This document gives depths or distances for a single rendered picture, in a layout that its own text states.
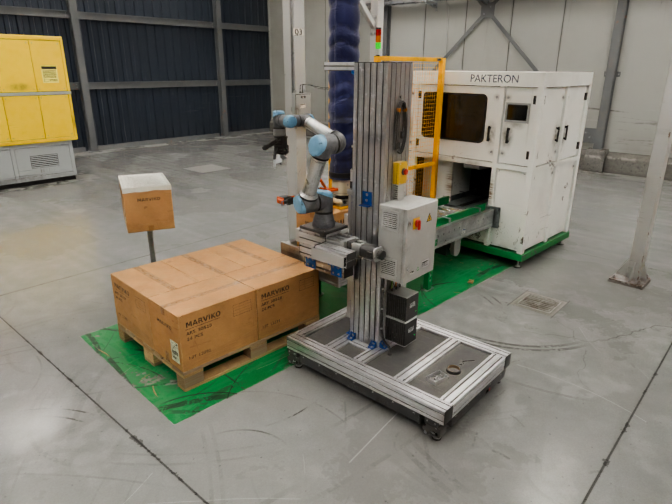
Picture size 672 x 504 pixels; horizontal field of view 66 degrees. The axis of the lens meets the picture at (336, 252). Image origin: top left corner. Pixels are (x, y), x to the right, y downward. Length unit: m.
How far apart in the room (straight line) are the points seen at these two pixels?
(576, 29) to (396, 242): 9.65
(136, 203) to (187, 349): 1.75
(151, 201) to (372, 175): 2.31
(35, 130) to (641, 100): 11.16
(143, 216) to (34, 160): 5.94
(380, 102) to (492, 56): 9.95
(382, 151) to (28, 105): 8.16
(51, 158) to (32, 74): 1.43
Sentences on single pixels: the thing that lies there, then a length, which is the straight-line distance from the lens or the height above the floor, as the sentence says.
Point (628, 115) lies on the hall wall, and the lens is 11.98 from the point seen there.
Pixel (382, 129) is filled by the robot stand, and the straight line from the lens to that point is 3.09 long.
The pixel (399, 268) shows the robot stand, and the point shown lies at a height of 0.86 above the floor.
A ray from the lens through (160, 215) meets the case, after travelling 4.86.
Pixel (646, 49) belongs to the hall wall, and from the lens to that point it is 11.94.
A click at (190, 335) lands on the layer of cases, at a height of 0.39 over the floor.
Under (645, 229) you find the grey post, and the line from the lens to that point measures 5.74.
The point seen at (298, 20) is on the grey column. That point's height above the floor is 2.40.
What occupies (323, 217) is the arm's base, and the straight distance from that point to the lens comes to 3.27.
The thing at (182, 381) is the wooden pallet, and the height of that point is 0.07.
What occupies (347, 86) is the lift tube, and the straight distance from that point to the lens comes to 4.02.
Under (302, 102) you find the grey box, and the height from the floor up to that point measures 1.69.
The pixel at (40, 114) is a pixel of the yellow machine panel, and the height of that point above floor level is 1.20.
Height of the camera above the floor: 2.00
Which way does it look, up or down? 20 degrees down
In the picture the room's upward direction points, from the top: straight up
